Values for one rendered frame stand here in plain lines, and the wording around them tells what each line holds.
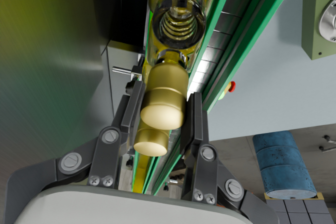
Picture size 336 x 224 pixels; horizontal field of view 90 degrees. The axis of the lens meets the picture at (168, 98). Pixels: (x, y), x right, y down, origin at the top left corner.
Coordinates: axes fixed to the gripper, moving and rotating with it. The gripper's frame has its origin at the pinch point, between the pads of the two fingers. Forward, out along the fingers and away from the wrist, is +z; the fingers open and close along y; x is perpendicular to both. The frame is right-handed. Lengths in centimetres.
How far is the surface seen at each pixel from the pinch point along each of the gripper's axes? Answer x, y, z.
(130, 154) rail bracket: -59, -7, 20
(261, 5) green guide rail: 1.8, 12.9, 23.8
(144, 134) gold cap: -4.4, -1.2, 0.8
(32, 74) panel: -2.2, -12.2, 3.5
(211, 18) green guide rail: -0.5, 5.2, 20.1
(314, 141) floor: -183, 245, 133
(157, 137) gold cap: -4.2, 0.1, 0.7
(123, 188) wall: -333, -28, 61
